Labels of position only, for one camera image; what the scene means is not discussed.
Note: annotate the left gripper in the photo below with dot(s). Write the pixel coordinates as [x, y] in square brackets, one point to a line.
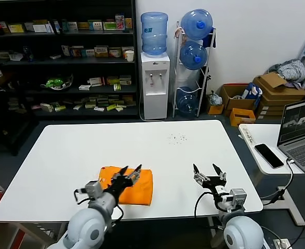
[118, 188]

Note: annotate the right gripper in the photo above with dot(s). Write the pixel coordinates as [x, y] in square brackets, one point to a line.
[215, 184]

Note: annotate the orange t-shirt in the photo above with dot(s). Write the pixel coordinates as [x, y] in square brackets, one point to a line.
[142, 192]

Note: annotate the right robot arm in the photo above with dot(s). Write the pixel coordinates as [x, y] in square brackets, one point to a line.
[240, 233]

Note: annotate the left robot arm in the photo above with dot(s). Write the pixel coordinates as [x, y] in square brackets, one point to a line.
[84, 228]

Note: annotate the pile of grey clothes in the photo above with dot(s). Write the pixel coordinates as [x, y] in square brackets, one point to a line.
[292, 70]

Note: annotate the black smartphone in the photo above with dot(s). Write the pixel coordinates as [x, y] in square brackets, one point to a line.
[269, 155]

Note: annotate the orange yellow cardboard box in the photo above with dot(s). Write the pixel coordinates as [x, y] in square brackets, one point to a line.
[241, 119]

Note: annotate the small yellow box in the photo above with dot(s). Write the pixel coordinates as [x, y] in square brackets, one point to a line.
[215, 110]

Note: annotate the grey plastic bag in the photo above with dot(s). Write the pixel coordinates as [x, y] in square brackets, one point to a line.
[215, 99]

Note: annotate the blue water jug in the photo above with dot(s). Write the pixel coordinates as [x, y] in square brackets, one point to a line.
[186, 102]
[196, 24]
[193, 55]
[154, 33]

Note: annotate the open brown cardboard box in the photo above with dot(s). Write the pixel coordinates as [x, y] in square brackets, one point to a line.
[230, 98]

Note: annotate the white side table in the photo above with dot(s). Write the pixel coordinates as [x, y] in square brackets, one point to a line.
[296, 207]

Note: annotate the white water dispenser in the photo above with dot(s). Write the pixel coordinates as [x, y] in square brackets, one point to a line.
[154, 90]

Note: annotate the blue white bag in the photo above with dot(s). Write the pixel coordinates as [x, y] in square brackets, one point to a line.
[249, 92]

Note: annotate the grey laptop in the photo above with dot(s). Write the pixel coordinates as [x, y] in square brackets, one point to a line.
[303, 153]

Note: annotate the white floor power strip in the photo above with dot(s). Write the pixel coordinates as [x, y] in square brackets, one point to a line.
[282, 243]

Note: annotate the yellow green medicine box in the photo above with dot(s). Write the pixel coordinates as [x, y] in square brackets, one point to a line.
[113, 80]

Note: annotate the white red medicine box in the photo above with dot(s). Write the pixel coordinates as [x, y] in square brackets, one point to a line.
[96, 81]

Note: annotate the dark bowl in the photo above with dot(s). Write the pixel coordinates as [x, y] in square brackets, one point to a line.
[68, 84]

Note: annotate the large cardboard box open flap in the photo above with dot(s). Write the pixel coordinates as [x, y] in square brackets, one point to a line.
[271, 80]

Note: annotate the white jug rack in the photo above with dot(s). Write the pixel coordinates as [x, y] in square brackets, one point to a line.
[176, 67]

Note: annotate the green plastic bag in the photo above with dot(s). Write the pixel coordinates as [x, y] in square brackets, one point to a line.
[54, 83]

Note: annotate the white paper cup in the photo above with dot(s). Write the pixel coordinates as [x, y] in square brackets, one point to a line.
[129, 56]

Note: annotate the black shelf unit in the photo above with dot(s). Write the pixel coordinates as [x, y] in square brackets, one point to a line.
[90, 61]

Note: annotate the orange white medicine box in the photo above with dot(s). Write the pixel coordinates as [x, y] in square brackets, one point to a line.
[114, 53]

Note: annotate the white yellow medicine box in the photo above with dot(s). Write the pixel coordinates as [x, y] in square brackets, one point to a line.
[124, 49]

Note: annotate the white teal medicine box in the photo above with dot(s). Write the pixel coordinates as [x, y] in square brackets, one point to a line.
[96, 26]
[90, 53]

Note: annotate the orange blue medicine box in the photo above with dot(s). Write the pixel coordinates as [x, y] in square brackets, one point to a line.
[77, 52]

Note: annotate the dark blue cloth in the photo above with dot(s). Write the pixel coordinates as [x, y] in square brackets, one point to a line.
[209, 39]

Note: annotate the white blue medicine box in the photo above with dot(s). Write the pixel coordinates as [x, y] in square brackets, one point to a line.
[65, 50]

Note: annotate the yellow tall box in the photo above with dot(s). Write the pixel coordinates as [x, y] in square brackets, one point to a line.
[128, 23]

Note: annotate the pink blue tall box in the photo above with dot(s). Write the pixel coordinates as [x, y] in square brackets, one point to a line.
[120, 22]

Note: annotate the plain white box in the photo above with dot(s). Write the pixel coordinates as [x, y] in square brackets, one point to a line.
[40, 28]

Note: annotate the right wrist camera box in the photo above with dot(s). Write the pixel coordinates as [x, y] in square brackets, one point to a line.
[238, 197]

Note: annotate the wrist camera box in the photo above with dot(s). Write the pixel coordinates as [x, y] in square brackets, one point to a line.
[93, 189]
[238, 197]

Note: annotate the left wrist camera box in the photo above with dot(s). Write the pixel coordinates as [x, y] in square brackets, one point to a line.
[93, 189]

